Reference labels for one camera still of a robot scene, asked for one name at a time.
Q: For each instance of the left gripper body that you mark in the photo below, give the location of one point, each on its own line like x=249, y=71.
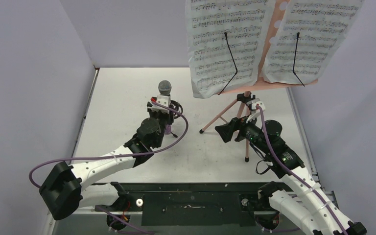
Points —
x=163, y=119

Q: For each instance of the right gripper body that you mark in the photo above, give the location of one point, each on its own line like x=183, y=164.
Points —
x=238, y=129

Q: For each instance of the purple glitter microphone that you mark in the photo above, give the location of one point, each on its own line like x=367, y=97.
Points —
x=164, y=88

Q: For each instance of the sheet music page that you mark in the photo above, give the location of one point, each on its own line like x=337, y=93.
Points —
x=225, y=41
x=309, y=34

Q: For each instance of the black mini tripod mic stand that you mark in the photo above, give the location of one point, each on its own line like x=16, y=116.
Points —
x=176, y=106

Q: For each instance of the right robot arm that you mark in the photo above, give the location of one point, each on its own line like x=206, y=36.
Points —
x=315, y=214

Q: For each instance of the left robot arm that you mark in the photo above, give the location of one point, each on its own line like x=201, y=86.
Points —
x=71, y=186

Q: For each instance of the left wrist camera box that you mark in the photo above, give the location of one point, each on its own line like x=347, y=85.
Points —
x=159, y=101

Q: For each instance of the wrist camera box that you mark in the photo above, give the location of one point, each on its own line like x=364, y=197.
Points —
x=159, y=101
x=255, y=105

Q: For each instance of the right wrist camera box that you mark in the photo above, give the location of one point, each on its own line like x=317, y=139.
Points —
x=255, y=105

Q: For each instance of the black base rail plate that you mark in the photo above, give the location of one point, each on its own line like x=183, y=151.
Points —
x=190, y=204

